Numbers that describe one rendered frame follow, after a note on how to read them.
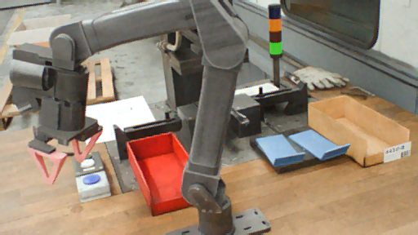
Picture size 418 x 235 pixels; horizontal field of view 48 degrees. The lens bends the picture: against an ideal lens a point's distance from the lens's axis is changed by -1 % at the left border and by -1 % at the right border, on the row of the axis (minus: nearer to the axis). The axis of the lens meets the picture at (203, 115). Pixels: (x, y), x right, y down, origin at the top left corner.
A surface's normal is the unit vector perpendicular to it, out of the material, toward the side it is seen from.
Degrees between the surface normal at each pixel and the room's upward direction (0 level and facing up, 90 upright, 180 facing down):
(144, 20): 87
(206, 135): 89
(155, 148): 90
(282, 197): 0
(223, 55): 90
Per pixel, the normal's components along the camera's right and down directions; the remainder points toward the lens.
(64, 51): -0.15, 0.41
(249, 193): -0.09, -0.91
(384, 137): -0.94, 0.21
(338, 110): 0.33, 0.36
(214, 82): -0.22, 0.58
